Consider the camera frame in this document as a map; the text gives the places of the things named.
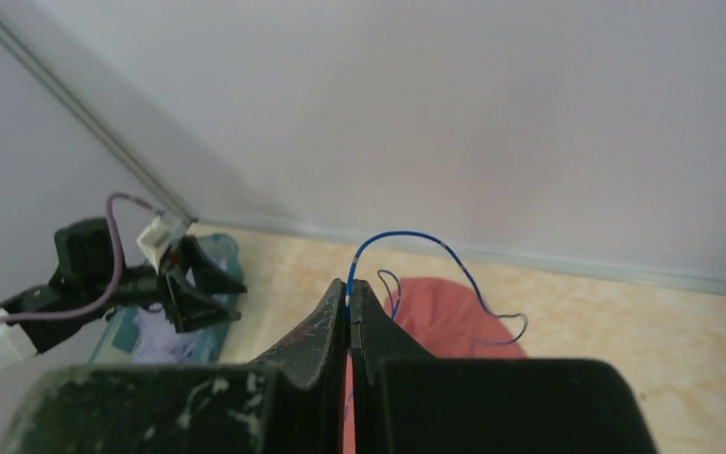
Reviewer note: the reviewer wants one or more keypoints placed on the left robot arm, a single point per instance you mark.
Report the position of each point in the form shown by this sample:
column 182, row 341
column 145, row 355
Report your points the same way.
column 92, row 282

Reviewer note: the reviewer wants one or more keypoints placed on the lavender cloth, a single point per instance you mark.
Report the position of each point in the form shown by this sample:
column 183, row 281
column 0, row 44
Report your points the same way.
column 159, row 342

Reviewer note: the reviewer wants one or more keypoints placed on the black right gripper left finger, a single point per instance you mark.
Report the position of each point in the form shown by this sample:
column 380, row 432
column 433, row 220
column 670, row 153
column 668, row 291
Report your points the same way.
column 312, row 354

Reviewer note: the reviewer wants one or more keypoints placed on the pink cloth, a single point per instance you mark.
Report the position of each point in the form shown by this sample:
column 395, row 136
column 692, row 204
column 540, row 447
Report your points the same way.
column 445, row 318

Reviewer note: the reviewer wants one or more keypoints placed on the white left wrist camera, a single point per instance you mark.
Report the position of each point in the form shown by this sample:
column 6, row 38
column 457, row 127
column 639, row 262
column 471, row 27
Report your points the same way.
column 155, row 239

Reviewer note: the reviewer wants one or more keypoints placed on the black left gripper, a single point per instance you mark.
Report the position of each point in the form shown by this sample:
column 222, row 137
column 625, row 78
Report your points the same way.
column 190, row 283

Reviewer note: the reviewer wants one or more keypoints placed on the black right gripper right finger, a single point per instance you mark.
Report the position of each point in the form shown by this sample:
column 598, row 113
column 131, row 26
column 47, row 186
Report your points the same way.
column 374, row 335

